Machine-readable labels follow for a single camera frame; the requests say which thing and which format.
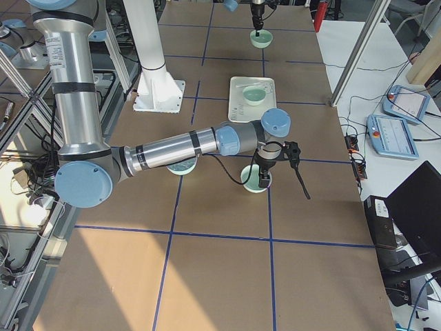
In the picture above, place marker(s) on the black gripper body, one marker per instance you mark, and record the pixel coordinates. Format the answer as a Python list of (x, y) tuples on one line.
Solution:
[(264, 165), (256, 12)]

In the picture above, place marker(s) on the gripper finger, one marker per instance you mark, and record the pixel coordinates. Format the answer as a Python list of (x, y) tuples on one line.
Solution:
[(258, 28), (263, 178)]

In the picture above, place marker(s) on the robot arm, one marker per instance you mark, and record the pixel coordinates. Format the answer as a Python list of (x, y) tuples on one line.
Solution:
[(232, 5), (89, 168)]

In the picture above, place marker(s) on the white plastic spoon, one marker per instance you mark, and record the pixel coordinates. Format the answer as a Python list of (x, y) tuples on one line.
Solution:
[(249, 84)]

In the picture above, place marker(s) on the red cylinder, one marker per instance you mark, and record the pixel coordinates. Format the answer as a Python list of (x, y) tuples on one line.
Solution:
[(320, 14)]

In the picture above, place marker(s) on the green bowl on tray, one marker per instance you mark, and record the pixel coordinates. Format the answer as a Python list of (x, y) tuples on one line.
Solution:
[(254, 95)]

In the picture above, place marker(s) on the pale green tray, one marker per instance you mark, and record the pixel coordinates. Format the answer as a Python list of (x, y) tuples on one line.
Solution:
[(238, 110)]

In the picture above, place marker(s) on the green bowl with ice cubes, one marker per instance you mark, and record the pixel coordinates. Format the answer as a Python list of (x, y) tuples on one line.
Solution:
[(183, 167)]

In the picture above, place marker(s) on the near blue teach pendant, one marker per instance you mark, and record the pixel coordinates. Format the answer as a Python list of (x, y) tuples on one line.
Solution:
[(391, 137)]

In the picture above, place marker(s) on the blue teach pendant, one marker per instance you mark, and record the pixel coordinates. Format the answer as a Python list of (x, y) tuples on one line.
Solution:
[(391, 137), (406, 103)]

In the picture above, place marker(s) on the black box with label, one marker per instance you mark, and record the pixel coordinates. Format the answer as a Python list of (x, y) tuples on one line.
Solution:
[(379, 222)]

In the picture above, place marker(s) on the black laptop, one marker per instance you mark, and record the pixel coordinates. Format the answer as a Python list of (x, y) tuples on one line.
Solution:
[(414, 207)]

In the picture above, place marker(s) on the far blue teach pendant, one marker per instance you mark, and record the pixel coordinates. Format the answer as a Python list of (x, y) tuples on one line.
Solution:
[(406, 103)]

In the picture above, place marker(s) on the white camera post with base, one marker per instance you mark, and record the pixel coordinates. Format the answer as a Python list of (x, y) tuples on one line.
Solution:
[(157, 91)]

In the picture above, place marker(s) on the aluminium frame post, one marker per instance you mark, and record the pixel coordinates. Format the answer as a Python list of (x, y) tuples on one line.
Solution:
[(375, 16)]

